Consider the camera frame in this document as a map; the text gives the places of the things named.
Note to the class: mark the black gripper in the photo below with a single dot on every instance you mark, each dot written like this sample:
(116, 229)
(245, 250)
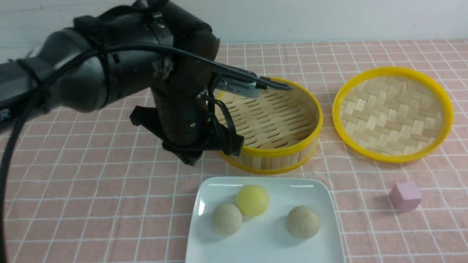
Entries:
(189, 124)

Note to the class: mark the yellow steamed bun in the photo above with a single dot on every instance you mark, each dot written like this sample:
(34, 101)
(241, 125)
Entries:
(252, 200)

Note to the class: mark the beige steamed bun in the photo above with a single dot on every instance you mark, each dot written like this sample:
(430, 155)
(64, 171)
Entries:
(226, 219)
(303, 222)

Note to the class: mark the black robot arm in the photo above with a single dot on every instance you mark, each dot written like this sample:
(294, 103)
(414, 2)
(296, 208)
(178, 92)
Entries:
(99, 60)

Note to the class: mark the white square plate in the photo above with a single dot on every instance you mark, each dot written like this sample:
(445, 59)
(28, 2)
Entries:
(264, 239)

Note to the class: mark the yellow-rimmed bamboo steamer basket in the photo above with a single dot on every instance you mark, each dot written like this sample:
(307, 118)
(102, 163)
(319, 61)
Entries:
(281, 129)

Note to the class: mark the pink checkered tablecloth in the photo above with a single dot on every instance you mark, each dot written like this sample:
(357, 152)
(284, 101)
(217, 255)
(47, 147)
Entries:
(95, 188)

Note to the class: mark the yellow-rimmed woven steamer lid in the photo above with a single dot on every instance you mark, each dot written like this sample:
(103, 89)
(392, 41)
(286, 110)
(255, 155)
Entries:
(392, 114)

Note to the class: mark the pink wooden cube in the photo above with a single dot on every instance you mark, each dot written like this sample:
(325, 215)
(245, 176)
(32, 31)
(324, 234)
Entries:
(405, 196)

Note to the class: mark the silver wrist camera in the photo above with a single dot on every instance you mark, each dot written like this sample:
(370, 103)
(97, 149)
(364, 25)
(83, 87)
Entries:
(238, 87)

